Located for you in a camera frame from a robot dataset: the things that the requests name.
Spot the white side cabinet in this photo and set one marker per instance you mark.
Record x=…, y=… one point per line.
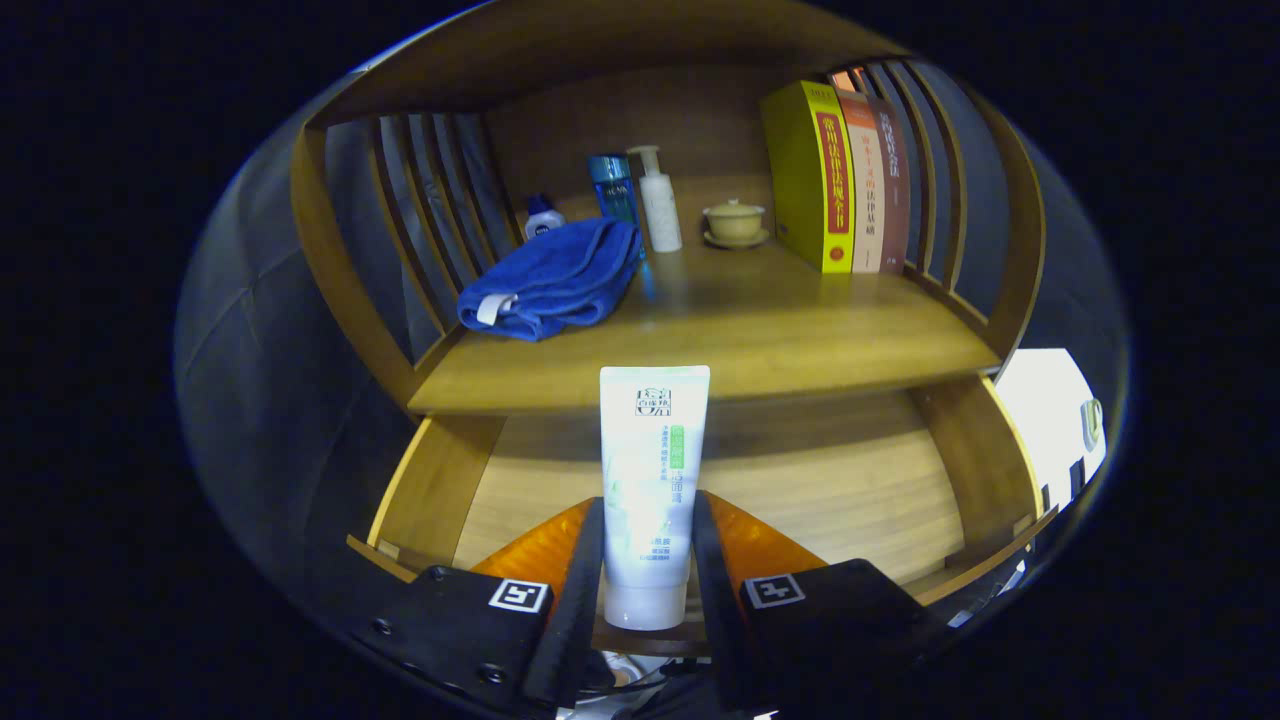
x=1040, y=420

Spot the orange and white book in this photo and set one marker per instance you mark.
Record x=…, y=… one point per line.
x=868, y=220

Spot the yellow saucer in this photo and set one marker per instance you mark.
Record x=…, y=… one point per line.
x=737, y=241

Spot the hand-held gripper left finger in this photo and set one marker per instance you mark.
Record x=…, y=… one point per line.
x=575, y=620

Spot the pale green tape dispenser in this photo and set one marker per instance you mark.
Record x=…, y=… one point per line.
x=1090, y=425

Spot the yellow lidded teacup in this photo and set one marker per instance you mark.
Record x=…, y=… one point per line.
x=734, y=220

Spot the brown book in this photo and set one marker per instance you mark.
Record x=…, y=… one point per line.
x=895, y=200

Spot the wooden cabinet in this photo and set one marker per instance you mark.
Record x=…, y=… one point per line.
x=690, y=120

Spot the white cream tube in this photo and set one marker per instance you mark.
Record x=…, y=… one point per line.
x=655, y=470

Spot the small black block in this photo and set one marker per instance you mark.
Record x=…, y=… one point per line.
x=1077, y=478

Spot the thick yellow book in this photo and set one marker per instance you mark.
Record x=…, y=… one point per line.
x=800, y=180

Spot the blue folded towel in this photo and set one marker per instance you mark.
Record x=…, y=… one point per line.
x=550, y=280

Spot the small white blue-capped bottle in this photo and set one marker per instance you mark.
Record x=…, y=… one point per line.
x=542, y=220

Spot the white pump bottle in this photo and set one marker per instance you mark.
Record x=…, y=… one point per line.
x=662, y=215

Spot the wooden drawer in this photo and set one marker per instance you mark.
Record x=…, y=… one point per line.
x=850, y=490

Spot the wooden countertop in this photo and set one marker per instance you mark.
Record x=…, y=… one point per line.
x=760, y=330

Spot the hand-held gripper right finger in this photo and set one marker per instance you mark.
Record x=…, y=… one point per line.
x=715, y=610

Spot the blue cosmetic bottle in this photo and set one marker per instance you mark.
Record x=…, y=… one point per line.
x=612, y=190

